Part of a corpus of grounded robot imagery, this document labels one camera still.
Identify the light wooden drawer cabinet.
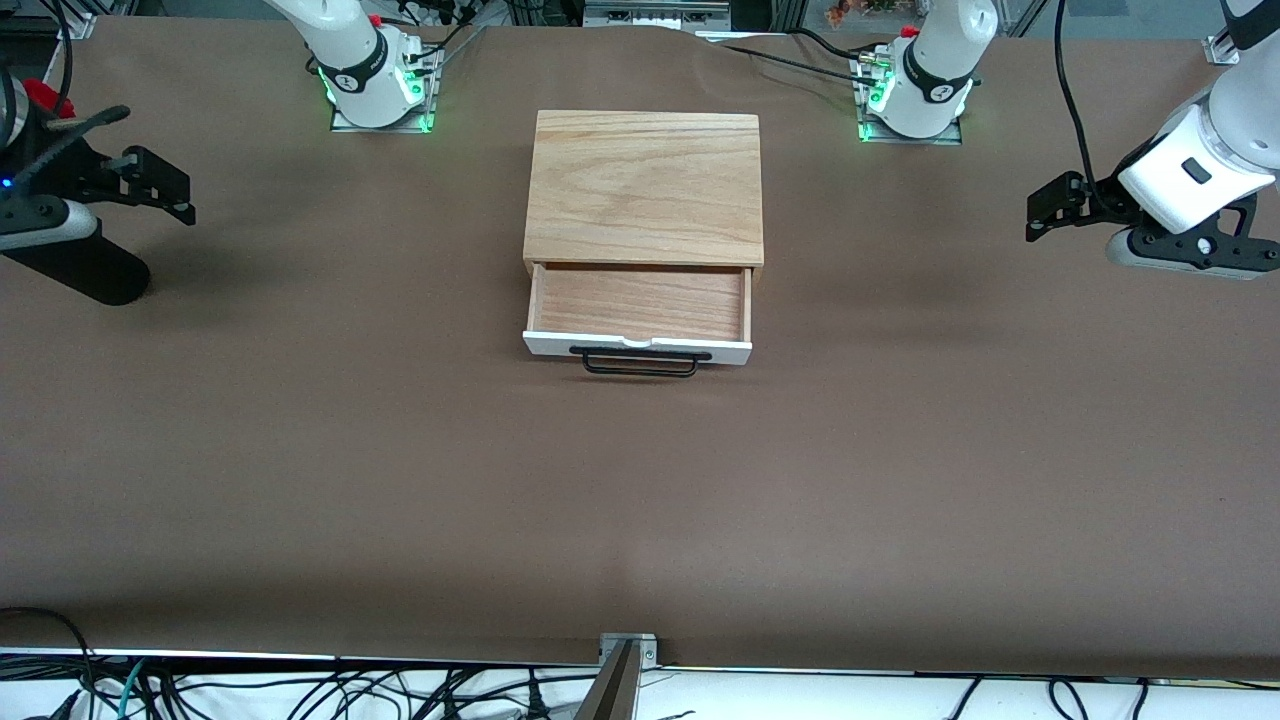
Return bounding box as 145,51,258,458
523,110,767,292

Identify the wooden drawer white front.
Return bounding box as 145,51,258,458
522,263,754,378

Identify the red clip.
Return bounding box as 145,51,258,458
20,78,63,121

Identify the dark metal bar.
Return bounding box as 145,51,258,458
573,640,638,720

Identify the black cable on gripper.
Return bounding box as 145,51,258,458
0,104,132,193

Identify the long black hanging cable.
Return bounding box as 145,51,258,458
1056,0,1109,206

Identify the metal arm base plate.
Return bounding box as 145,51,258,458
853,48,964,145
329,42,442,134

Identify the black cable to base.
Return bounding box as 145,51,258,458
715,28,881,79

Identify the black looped cable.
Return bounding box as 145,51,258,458
0,606,98,720

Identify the aluminium frame profile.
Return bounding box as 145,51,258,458
583,0,733,32

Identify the teal cable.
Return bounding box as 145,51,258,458
93,658,153,720

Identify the metal table edge bracket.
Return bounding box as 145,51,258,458
598,632,660,669

